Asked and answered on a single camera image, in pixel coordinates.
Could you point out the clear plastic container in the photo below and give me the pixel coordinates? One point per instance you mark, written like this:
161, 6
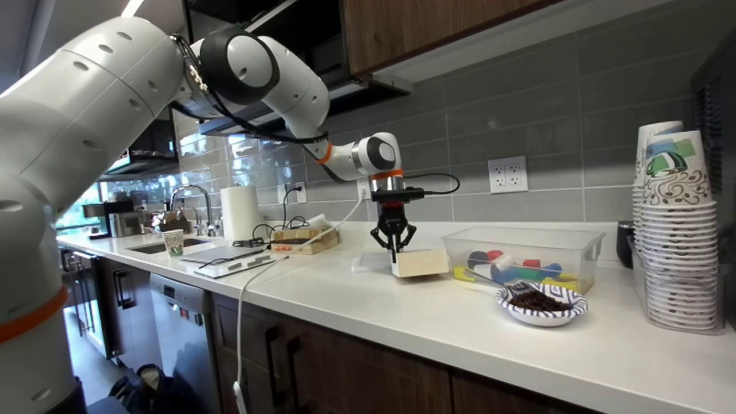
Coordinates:
583, 254

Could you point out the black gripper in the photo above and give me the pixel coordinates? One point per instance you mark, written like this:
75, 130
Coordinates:
393, 215

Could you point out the dark wooden lower cabinet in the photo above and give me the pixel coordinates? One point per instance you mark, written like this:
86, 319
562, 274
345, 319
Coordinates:
360, 376

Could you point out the white flat board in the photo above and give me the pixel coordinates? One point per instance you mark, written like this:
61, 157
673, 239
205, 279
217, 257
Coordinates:
226, 257

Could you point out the black bag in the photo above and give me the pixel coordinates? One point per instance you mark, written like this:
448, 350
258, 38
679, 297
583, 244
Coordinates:
157, 392

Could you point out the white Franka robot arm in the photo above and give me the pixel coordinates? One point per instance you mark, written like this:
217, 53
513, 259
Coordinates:
94, 116

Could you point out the patterned bowl with dark contents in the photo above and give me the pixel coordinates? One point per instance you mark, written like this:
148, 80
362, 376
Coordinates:
544, 306

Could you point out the patterned paper cup stack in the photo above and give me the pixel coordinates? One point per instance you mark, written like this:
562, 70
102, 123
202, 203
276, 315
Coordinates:
679, 254
651, 131

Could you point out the wooden upper cabinet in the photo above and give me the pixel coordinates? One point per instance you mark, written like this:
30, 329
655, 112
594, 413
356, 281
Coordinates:
428, 31

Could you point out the brown cardboard box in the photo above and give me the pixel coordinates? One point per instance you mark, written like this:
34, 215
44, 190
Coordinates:
301, 230

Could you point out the steel dishwasher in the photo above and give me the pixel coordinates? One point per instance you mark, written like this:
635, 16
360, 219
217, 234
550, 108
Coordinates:
186, 337

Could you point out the black open wall shelf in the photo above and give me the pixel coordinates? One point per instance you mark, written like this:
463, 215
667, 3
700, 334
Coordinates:
152, 150

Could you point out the small paper cup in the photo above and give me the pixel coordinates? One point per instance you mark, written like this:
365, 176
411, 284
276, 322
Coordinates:
175, 243

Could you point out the white wall outlet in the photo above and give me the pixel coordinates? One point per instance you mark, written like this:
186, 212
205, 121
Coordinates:
301, 193
509, 176
362, 191

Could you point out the black mug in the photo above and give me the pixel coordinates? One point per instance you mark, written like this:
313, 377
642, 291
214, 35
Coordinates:
626, 248

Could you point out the light wooden box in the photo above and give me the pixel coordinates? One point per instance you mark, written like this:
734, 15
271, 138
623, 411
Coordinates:
421, 262

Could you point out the chrome sink faucet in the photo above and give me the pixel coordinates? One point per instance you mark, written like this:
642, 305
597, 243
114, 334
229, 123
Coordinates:
205, 203

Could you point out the red toy piece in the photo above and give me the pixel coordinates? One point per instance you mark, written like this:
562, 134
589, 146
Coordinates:
496, 254

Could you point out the steel sink basin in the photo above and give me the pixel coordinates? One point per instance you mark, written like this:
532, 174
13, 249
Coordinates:
151, 248

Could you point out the white paper towel roll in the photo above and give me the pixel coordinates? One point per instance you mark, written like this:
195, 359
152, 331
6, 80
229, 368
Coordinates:
240, 212

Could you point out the silver espresso machine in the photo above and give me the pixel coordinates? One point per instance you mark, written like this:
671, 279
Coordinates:
122, 222

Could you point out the box with orange labels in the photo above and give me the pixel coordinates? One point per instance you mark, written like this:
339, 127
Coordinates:
311, 248

